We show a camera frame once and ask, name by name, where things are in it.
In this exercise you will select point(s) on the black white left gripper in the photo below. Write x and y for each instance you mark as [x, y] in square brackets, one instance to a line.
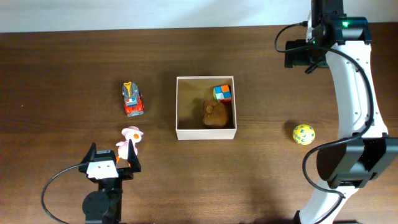
[127, 173]

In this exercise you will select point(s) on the pink duck toy with hat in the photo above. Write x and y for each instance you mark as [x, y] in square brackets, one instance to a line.
[133, 135]

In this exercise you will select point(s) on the red grey toy truck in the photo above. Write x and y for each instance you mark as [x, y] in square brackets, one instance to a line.
[133, 104]

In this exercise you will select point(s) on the yellow ball with letters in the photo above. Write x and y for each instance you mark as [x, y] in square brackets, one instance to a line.
[303, 134]

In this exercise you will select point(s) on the multicolour puzzle cube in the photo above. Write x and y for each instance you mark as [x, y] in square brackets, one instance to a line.
[222, 93]

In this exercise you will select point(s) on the pink cardboard box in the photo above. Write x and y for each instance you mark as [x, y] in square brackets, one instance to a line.
[191, 92]

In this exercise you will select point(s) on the brown plush capybara toy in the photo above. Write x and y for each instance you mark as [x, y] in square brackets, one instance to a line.
[215, 114]

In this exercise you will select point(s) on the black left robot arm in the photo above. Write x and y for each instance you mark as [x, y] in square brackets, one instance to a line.
[104, 205]

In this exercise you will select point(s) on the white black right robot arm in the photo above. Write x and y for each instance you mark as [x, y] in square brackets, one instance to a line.
[364, 148]

